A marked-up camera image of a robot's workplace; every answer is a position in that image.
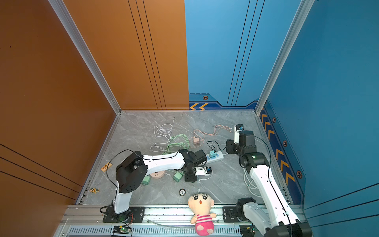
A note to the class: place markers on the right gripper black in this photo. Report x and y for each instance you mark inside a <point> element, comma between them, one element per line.
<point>230,143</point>

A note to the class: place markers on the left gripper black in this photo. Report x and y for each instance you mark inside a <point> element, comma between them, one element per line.
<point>191,179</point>

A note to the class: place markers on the teal charger with black cable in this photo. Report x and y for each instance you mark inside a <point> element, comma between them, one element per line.
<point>212,154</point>

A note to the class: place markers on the white blue power strip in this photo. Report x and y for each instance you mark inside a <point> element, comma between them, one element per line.
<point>219,157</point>

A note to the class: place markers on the pink charger adapter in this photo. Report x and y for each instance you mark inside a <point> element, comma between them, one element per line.
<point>196,141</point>

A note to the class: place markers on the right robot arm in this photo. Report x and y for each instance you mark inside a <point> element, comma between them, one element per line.
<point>278,219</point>

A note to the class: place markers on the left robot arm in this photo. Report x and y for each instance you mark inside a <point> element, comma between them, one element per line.
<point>131,172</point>

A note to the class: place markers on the round pink power socket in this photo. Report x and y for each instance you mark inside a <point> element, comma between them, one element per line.
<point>157,175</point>

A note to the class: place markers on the light green charger middle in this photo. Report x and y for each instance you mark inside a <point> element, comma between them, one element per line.
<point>177,176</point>

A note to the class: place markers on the light green charger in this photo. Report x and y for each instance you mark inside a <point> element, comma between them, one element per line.
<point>146,180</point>
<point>177,176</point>

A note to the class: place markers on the black poker chip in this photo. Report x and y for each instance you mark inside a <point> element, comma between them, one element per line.
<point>182,192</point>

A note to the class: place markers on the plush doll pink dress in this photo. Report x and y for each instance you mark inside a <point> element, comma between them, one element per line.
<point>201,204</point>

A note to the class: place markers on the light green charger left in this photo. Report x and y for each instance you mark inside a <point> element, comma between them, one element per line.
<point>146,180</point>

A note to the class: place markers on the small wooden block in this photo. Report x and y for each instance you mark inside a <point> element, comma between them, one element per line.
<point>106,166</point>

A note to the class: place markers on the right green circuit board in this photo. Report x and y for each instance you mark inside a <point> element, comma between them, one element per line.
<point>247,230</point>

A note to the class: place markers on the green circuit board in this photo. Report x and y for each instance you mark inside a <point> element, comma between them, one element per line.
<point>122,231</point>
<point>247,230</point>

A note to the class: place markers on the left green circuit board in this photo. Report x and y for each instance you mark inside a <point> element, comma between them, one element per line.
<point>122,231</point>

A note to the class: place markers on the small toy figure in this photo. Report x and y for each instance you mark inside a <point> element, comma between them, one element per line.
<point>94,190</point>

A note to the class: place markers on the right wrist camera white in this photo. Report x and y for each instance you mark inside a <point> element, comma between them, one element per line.
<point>237,129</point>

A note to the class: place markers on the aluminium front rail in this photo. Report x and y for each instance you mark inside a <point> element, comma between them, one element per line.
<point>156,221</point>

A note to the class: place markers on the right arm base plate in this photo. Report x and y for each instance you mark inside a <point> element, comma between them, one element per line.
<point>232,214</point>

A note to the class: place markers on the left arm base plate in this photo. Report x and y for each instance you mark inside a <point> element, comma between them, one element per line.
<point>132,215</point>

